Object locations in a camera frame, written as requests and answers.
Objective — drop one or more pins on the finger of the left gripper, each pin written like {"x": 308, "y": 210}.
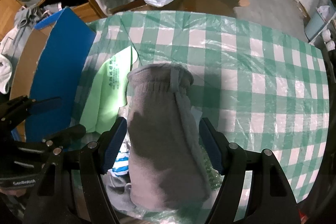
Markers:
{"x": 64, "y": 138}
{"x": 18, "y": 109}

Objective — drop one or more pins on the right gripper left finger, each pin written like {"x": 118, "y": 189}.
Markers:
{"x": 52, "y": 198}

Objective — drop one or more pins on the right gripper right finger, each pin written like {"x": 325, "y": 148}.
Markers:
{"x": 271, "y": 199}

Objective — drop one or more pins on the light grey sock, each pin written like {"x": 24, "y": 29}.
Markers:
{"x": 118, "y": 189}

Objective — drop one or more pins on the blue striped white cloth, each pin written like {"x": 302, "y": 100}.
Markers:
{"x": 121, "y": 164}

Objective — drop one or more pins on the light green plastic bag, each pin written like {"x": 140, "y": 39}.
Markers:
{"x": 108, "y": 92}

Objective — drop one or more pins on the grey fuzzy sock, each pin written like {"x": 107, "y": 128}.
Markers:
{"x": 166, "y": 165}

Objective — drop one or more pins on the blue cardboard box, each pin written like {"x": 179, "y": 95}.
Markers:
{"x": 50, "y": 66}

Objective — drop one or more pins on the white towel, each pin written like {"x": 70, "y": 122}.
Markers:
{"x": 6, "y": 67}

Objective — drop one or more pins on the grey clothes pile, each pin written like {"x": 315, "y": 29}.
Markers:
{"x": 34, "y": 14}

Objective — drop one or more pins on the green checkered tablecloth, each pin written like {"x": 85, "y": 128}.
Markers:
{"x": 260, "y": 87}

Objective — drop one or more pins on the shoe rack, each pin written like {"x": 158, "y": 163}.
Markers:
{"x": 318, "y": 22}

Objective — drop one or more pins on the brown cardboard box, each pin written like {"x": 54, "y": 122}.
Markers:
{"x": 216, "y": 7}

